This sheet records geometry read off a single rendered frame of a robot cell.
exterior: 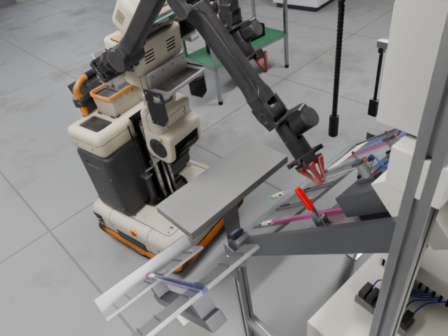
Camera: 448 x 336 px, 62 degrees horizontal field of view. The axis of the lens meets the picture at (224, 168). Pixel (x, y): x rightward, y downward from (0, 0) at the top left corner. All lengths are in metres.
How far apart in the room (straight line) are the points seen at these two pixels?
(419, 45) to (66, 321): 2.03
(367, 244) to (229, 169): 1.05
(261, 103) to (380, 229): 0.48
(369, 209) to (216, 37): 0.57
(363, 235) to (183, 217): 0.93
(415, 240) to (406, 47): 0.28
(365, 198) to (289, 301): 1.27
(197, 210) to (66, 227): 1.28
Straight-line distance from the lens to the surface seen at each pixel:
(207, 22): 1.02
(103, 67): 1.42
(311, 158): 1.06
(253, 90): 1.03
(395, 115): 0.56
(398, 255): 0.68
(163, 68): 1.56
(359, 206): 0.79
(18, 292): 2.48
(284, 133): 1.06
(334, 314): 1.25
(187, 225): 1.52
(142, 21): 1.18
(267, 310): 1.95
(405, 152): 0.55
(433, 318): 1.30
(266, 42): 3.61
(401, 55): 0.52
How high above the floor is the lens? 1.71
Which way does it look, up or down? 40 degrees down
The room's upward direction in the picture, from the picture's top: 10 degrees counter-clockwise
